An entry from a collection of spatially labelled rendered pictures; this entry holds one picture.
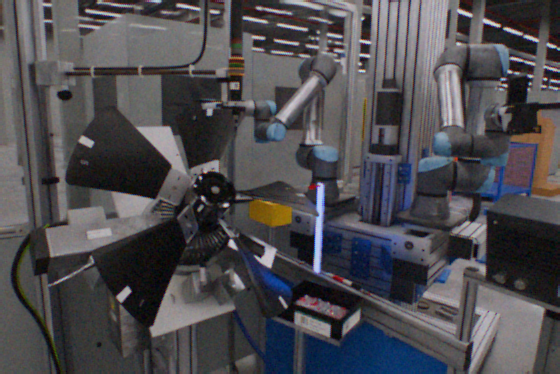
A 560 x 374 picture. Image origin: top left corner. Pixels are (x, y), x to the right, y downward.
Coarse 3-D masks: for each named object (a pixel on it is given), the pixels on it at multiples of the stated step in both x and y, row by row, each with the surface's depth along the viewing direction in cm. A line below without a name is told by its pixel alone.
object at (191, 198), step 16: (208, 176) 104; (224, 176) 106; (192, 192) 100; (208, 192) 101; (224, 192) 104; (176, 208) 106; (192, 208) 102; (208, 208) 99; (224, 208) 101; (208, 224) 109
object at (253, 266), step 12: (240, 240) 108; (240, 252) 98; (252, 264) 100; (252, 276) 96; (264, 276) 101; (264, 288) 97; (276, 288) 103; (288, 288) 111; (264, 300) 94; (276, 300) 99; (288, 300) 105; (264, 312) 92; (276, 312) 95
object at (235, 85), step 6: (234, 78) 105; (240, 78) 105; (234, 84) 105; (240, 84) 106; (234, 90) 106; (240, 90) 106; (234, 96) 106; (240, 96) 107; (234, 108) 107; (240, 108) 108; (234, 114) 108
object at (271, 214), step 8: (256, 200) 159; (256, 208) 160; (264, 208) 155; (272, 208) 151; (280, 208) 153; (288, 208) 156; (256, 216) 160; (264, 216) 156; (272, 216) 152; (280, 216) 154; (288, 216) 157; (272, 224) 152; (280, 224) 155
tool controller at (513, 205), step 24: (504, 216) 83; (528, 216) 80; (552, 216) 78; (504, 240) 84; (528, 240) 81; (552, 240) 77; (504, 264) 87; (528, 264) 82; (552, 264) 78; (528, 288) 84; (552, 288) 80
